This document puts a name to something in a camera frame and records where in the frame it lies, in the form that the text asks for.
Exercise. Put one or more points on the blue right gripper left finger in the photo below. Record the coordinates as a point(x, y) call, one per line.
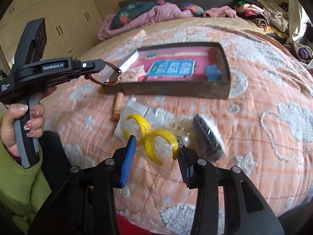
point(127, 164)

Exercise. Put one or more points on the orange white patterned quilt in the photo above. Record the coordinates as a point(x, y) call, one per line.
point(237, 97)

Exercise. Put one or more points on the dark floral pillow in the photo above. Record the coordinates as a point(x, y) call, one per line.
point(132, 11)

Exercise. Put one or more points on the black hair comb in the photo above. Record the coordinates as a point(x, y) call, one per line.
point(208, 139)

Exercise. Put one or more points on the small blue box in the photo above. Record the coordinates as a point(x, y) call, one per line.
point(213, 73)

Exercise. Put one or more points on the green sleeve forearm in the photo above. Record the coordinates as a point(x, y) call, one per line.
point(23, 191)

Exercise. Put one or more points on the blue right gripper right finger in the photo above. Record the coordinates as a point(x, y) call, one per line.
point(186, 160)

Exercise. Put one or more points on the pink crumpled blanket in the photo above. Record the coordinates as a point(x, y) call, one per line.
point(157, 14)

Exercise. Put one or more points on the brown shallow cardboard box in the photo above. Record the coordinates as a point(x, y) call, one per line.
point(175, 69)

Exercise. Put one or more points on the pile of clothes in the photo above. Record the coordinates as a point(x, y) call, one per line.
point(288, 23)

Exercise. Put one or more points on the cream wardrobe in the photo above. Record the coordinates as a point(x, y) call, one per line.
point(71, 26)

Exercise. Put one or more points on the pink fuzzy garment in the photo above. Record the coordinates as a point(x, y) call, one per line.
point(221, 12)

